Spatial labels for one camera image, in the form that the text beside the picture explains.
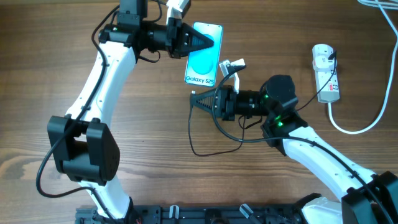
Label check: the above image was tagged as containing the white power strip cord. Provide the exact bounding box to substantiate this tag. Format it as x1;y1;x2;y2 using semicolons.
327;0;398;135

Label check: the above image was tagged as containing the white wall cable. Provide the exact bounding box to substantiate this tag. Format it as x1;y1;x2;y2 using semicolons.
356;0;398;11

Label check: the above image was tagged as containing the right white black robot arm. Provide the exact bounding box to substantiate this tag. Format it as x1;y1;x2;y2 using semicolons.
190;75;397;223

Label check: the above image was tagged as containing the black mounting rail base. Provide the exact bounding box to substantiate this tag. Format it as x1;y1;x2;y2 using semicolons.
75;204;305;224

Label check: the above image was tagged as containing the white power strip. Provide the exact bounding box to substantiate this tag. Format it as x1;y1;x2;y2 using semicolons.
312;44;340;103

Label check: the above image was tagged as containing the black charger cable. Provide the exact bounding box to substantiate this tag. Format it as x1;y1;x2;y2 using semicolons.
187;49;342;157

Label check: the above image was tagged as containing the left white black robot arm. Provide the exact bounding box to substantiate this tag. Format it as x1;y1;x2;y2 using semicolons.
47;0;214;223

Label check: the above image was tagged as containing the white usb charger adapter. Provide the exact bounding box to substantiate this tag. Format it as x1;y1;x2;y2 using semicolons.
312;55;336;72

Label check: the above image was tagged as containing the blue screen smartphone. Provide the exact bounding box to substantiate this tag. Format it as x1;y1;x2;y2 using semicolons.
185;22;223;87

